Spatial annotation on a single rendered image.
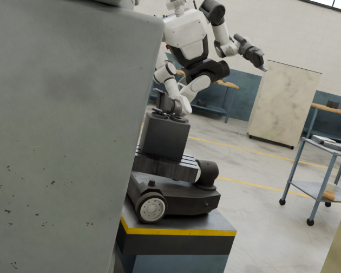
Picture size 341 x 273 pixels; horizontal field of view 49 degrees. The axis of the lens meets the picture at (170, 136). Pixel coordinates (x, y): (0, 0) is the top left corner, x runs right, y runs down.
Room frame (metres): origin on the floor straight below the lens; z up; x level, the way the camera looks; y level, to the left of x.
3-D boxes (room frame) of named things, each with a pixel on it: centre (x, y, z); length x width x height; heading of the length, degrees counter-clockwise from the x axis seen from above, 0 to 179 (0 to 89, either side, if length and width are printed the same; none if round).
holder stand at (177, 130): (1.93, 0.03, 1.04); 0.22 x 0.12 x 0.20; 106
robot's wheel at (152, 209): (2.17, 0.00, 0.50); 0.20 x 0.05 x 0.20; 115
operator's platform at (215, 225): (2.51, -0.10, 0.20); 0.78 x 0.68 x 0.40; 115
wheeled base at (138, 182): (2.51, -0.10, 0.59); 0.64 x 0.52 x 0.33; 115
